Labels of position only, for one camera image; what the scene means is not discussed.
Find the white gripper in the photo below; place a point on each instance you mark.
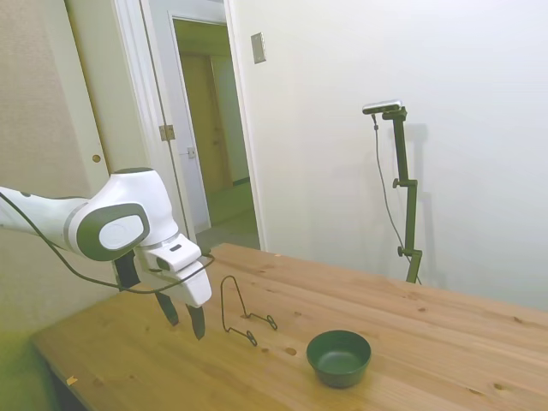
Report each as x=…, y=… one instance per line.
x=197, y=291

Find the dark green bowl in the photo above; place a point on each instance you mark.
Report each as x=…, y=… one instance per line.
x=338, y=364

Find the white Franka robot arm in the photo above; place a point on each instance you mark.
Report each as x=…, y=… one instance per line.
x=128, y=192

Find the small orange paper scrap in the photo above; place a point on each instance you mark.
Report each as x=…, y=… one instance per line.
x=72, y=379

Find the metal strike plate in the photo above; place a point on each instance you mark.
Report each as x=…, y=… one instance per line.
x=191, y=152

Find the round brass door knob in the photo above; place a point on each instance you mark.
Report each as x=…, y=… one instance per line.
x=97, y=158

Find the brass door hinge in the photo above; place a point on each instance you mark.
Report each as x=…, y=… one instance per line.
x=167, y=132

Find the brown wooden hallway door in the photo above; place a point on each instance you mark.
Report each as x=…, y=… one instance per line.
x=201, y=128

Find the cream door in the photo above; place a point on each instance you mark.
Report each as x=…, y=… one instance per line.
x=94, y=85

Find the white door frame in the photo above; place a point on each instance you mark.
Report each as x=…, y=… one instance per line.
x=137, y=85

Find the dark articulated camera stand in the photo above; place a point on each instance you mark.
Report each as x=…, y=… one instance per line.
x=411, y=222

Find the grey wall switch plate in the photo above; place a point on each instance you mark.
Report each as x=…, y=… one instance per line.
x=258, y=48

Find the silver camera on stand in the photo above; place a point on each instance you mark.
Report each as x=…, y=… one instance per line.
x=383, y=106

